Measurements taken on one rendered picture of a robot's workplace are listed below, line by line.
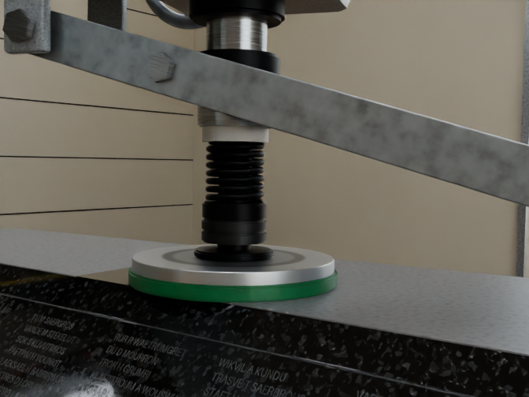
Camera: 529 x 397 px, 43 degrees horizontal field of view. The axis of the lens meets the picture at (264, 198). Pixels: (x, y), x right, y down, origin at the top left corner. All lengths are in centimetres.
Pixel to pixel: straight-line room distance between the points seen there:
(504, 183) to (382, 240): 567
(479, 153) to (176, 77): 29
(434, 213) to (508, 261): 74
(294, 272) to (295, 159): 614
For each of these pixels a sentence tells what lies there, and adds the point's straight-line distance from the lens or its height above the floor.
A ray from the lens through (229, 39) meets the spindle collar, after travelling 70.
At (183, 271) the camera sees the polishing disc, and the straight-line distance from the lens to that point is 63.
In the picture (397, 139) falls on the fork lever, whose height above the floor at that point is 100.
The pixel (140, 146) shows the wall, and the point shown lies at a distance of 717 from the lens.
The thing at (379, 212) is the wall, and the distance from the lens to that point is 627.
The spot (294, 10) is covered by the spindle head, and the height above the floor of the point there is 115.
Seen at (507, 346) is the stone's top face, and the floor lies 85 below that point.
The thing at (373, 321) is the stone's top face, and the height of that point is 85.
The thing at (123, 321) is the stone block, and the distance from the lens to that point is 68.
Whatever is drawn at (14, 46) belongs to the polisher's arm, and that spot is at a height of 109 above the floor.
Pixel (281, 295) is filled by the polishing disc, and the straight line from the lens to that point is 63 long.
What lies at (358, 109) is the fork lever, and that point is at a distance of 63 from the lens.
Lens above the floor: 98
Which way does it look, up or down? 3 degrees down
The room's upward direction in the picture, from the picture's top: 1 degrees clockwise
